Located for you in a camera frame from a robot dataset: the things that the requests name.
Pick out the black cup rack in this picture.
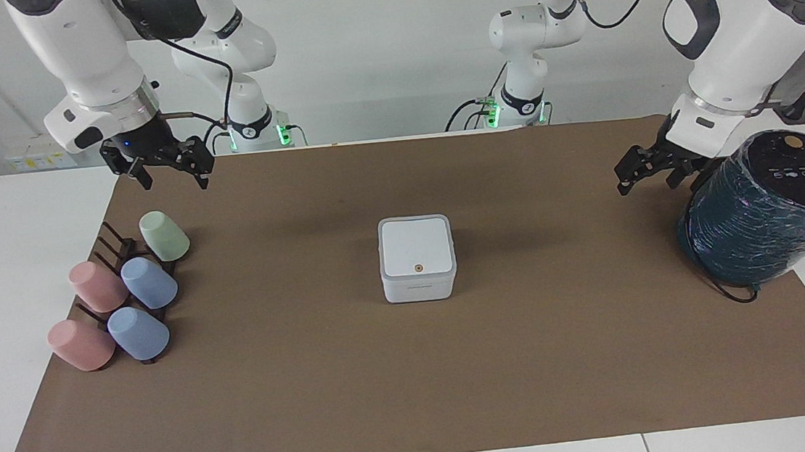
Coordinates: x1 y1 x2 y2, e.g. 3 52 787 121
68 215 187 373

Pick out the blue cup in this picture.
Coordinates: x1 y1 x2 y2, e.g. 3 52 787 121
105 303 173 365
119 253 181 313

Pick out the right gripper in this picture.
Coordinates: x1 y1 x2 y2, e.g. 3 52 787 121
97 107 218 200

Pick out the white square trash can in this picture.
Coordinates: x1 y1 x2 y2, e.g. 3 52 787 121
375 212 462 306

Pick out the pink cup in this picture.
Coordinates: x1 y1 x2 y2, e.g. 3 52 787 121
67 258 131 317
45 316 119 376

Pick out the green cup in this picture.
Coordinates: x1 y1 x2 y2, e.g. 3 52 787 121
137 207 193 266

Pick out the dark teal wrapped cylinder appliance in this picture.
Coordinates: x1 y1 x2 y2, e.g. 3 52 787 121
669 127 805 295

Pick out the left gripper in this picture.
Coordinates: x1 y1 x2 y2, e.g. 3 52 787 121
610 120 719 198

